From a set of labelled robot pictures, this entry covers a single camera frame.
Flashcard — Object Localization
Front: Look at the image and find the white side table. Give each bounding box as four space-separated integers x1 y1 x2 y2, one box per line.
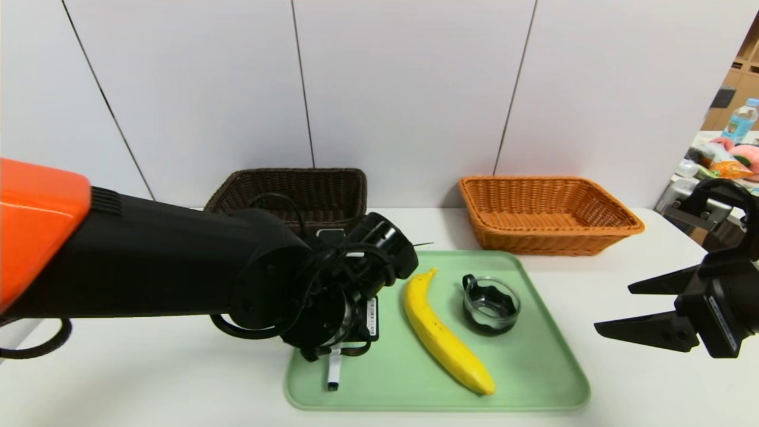
667 130 759 199

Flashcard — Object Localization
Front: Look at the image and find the orange snack packet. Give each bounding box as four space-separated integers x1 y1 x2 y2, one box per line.
703 145 751 180

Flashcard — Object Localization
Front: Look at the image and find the white marker pen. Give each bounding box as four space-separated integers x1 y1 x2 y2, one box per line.
327 347 343 392

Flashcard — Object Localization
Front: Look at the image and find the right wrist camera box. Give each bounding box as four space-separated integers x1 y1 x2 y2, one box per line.
662 199 736 233

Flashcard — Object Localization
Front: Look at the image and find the green plastic tray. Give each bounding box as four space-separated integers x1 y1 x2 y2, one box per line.
285 250 591 412

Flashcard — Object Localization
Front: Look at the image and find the dark brown wicker basket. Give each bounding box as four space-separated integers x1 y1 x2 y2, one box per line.
203 168 368 235

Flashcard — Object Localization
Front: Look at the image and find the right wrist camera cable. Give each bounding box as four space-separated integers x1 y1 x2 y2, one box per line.
682 178 759 214

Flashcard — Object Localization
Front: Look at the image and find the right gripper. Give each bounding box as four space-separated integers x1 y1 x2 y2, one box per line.
594 250 759 359

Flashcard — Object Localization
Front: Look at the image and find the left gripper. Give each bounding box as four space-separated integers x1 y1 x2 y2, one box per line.
338 295 379 342

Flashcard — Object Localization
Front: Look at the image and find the wooden shelf unit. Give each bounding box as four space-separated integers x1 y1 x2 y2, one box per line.
700 12 759 132

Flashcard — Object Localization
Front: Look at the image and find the orange wicker basket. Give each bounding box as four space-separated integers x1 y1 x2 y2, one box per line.
458 176 646 257

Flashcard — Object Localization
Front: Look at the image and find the yellow banana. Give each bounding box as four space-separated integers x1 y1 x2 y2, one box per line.
404 267 496 396

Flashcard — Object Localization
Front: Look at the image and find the glass cup with black holder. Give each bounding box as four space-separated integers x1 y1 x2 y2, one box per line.
462 274 522 336

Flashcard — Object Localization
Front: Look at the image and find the clear plastic water bottle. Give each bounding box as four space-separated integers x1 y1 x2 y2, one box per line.
722 98 759 143

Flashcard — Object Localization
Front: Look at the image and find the pink plush toy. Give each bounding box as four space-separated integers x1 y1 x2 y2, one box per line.
709 138 759 179

